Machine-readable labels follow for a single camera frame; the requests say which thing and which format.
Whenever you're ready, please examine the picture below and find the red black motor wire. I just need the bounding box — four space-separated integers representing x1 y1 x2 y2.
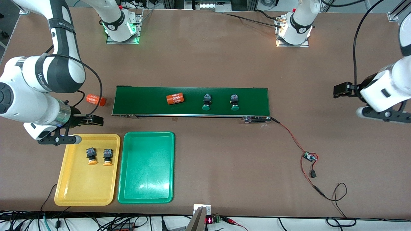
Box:
271 117 307 154

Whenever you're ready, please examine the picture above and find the yellow push button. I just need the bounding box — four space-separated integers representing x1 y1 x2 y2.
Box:
87 147 98 165
103 148 114 167

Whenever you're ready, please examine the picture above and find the black power strip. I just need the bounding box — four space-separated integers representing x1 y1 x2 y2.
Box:
109 222 135 231

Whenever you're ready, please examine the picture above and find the grey metal camera mount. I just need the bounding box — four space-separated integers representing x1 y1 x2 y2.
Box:
186 204 212 231

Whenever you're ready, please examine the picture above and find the red black power lead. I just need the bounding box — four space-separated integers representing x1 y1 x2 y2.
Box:
300 159 348 218

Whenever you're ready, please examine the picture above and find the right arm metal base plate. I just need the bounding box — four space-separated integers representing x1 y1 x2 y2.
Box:
106 9 144 45

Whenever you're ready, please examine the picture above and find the orange 4680 cylinder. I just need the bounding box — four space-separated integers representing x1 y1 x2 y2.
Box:
166 92 185 106
87 93 106 107

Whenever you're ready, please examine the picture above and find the black table cable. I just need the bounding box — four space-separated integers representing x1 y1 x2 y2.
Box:
222 9 284 29

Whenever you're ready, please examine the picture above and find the green plastic tray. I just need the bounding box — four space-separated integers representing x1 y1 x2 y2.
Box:
118 131 175 204

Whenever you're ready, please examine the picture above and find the thin black cable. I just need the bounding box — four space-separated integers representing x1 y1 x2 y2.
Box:
40 184 69 213

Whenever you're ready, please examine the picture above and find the yellow plastic tray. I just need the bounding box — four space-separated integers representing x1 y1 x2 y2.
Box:
54 133 121 206

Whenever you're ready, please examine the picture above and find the aluminium frame structure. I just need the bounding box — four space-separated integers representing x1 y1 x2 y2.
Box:
162 0 257 12

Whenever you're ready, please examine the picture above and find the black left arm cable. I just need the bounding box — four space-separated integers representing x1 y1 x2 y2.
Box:
321 0 407 111

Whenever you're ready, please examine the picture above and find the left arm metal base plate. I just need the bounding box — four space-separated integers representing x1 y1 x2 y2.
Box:
276 30 310 48

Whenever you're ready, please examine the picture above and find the green conveyor belt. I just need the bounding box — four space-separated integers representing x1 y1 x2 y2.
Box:
111 86 272 124

